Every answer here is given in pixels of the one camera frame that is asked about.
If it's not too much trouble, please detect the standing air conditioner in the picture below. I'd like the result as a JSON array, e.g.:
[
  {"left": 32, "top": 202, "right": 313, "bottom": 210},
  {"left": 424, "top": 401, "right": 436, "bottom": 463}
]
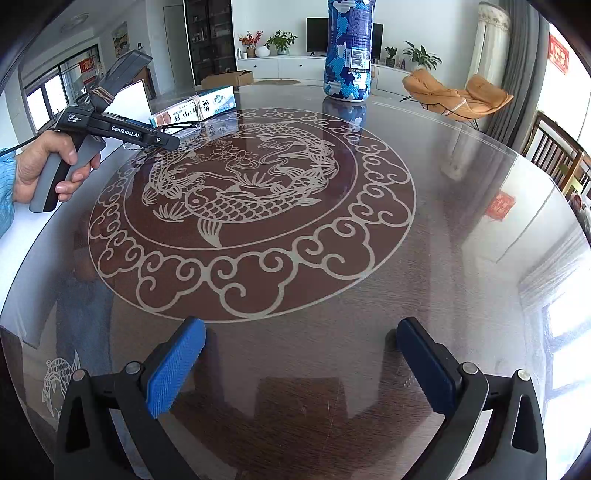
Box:
[{"left": 475, "top": 2, "right": 512, "bottom": 100}]

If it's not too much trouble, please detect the red window decoration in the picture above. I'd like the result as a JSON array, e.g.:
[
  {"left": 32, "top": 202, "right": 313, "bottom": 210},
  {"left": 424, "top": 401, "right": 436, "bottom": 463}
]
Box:
[{"left": 549, "top": 34, "right": 571, "bottom": 75}]

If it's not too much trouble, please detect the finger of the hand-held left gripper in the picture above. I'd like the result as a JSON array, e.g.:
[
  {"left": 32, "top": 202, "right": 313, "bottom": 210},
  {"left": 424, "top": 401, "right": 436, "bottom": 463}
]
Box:
[{"left": 137, "top": 130, "right": 181, "bottom": 151}]

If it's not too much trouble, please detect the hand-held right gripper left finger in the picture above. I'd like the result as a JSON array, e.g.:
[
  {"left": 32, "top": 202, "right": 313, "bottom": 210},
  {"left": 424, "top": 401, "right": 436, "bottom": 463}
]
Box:
[{"left": 54, "top": 316, "right": 208, "bottom": 480}]

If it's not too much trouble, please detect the person's left hand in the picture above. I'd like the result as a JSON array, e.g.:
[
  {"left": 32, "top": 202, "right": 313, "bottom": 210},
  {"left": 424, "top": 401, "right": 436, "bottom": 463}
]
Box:
[{"left": 14, "top": 134, "right": 102, "bottom": 204}]

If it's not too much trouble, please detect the orange lounge chair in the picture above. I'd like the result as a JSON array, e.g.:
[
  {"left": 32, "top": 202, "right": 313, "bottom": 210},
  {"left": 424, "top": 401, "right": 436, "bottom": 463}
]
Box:
[{"left": 401, "top": 69, "right": 514, "bottom": 131}]

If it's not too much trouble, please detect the green potted plant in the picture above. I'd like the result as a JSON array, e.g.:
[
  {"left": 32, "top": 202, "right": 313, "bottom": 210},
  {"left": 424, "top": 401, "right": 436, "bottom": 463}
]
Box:
[{"left": 264, "top": 30, "right": 298, "bottom": 56}]

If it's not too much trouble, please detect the wall picture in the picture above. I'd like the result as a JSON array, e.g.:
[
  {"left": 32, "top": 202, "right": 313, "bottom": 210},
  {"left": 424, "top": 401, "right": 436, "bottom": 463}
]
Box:
[{"left": 112, "top": 21, "right": 129, "bottom": 58}]

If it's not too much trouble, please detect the black television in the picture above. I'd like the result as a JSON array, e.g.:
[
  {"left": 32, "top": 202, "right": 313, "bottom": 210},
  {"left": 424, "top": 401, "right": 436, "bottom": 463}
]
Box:
[{"left": 306, "top": 17, "right": 384, "bottom": 60}]

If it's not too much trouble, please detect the cardboard box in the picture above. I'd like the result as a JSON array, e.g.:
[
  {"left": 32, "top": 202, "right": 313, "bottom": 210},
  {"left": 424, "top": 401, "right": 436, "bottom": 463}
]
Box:
[{"left": 201, "top": 70, "right": 254, "bottom": 88}]

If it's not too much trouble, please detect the blue and white carton box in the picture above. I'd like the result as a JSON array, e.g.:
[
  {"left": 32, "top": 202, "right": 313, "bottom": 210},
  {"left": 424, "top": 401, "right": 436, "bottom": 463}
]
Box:
[{"left": 150, "top": 87, "right": 238, "bottom": 134}]

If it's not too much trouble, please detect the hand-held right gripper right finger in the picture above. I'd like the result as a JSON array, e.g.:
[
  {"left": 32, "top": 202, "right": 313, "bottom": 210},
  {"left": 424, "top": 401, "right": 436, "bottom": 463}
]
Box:
[{"left": 396, "top": 318, "right": 549, "bottom": 480}]

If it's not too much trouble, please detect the dark glass cabinet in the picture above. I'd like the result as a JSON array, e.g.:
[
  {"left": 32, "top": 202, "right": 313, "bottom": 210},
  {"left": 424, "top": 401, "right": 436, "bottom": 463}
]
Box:
[{"left": 184, "top": 0, "right": 237, "bottom": 86}]

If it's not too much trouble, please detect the red flower vase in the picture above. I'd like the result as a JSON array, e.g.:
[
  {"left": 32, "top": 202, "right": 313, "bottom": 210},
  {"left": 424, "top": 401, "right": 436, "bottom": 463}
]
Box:
[{"left": 239, "top": 31, "right": 264, "bottom": 58}]

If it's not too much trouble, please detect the blue camouflage bottle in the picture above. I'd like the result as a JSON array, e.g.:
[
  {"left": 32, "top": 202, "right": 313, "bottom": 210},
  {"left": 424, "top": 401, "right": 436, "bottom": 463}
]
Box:
[{"left": 322, "top": 0, "right": 375, "bottom": 101}]

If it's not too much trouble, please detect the wooden dining chair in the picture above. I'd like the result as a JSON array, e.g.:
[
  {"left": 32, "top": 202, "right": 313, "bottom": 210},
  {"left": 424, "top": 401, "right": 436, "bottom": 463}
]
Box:
[{"left": 519, "top": 111, "right": 591, "bottom": 195}]

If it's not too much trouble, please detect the grey curtain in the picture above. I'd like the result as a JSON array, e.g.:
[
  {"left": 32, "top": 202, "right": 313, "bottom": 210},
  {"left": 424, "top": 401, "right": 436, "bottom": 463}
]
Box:
[{"left": 485, "top": 0, "right": 552, "bottom": 153}]

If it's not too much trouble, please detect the round glass desktop fish pattern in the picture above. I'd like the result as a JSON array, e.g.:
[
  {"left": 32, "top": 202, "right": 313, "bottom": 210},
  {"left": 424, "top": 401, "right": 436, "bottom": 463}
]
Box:
[{"left": 0, "top": 80, "right": 591, "bottom": 480}]

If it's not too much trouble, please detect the white television cabinet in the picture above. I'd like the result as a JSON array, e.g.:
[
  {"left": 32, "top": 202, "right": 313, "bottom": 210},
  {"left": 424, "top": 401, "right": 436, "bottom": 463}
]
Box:
[{"left": 235, "top": 54, "right": 416, "bottom": 90}]

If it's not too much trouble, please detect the leafy potted plant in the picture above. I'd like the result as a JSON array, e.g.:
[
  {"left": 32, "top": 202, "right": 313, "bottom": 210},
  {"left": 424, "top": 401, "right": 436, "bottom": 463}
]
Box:
[{"left": 403, "top": 41, "right": 443, "bottom": 71}]

